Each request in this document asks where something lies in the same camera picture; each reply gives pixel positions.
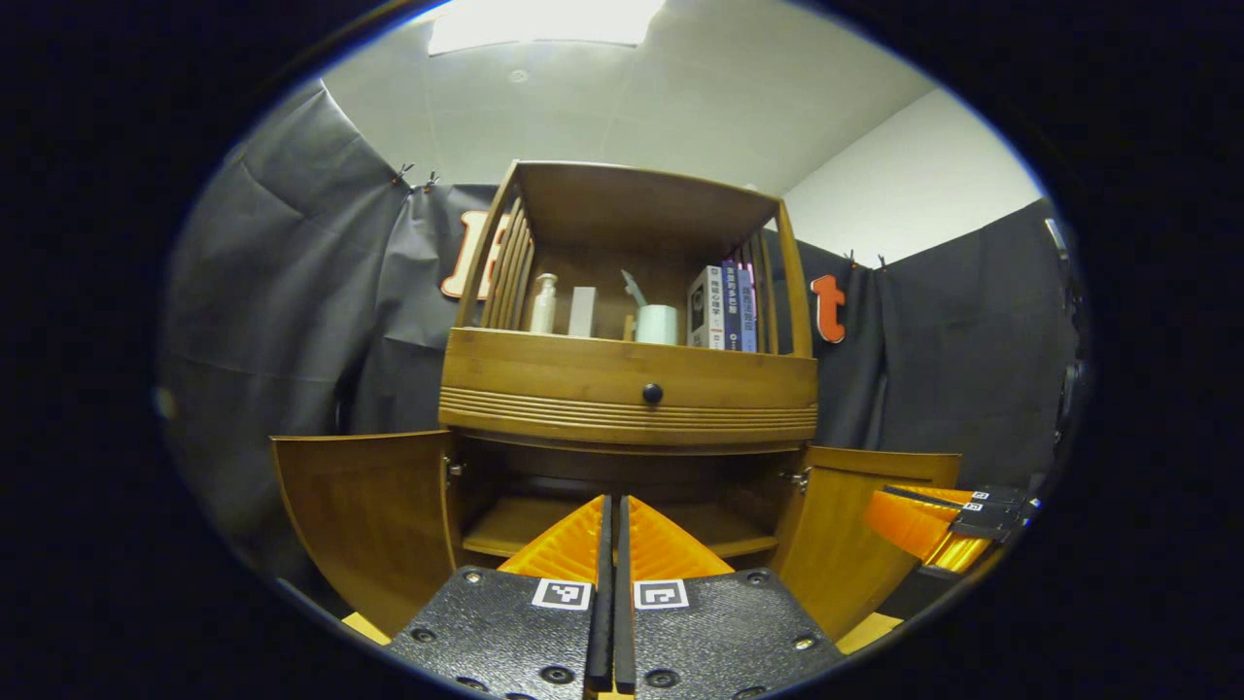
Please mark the wooden drawer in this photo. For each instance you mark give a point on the wooden drawer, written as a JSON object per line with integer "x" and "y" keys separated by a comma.
{"x": 544, "y": 369}

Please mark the dark blue book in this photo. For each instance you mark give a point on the dark blue book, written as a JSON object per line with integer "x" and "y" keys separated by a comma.
{"x": 731, "y": 306}

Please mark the wooden double-door shoe cabinet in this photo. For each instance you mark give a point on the wooden double-door shoe cabinet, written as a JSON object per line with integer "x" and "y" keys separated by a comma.
{"x": 641, "y": 204}

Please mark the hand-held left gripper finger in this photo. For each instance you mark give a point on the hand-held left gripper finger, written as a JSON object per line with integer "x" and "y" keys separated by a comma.
{"x": 624, "y": 632}
{"x": 604, "y": 632}

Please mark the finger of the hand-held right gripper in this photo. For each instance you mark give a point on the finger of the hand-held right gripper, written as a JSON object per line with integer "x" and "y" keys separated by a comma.
{"x": 1001, "y": 501}
{"x": 914, "y": 525}

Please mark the black backdrop cloth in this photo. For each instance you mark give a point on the black backdrop cloth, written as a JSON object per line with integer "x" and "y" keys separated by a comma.
{"x": 282, "y": 321}

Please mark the pale green tool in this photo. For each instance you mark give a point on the pale green tool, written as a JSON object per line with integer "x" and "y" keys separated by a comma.
{"x": 633, "y": 289}

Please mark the ceiling light panel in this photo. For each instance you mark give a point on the ceiling light panel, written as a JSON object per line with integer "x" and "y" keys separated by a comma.
{"x": 544, "y": 21}

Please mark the light blue book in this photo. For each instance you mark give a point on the light blue book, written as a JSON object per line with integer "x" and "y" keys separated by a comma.
{"x": 747, "y": 309}

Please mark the black round drawer knob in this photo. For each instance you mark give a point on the black round drawer knob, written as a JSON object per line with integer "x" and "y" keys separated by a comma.
{"x": 652, "y": 393}

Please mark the small white box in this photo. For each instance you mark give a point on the small white box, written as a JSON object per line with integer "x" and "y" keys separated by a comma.
{"x": 582, "y": 311}

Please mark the white pump bottle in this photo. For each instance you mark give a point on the white pump bottle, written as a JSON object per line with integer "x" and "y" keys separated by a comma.
{"x": 544, "y": 309}

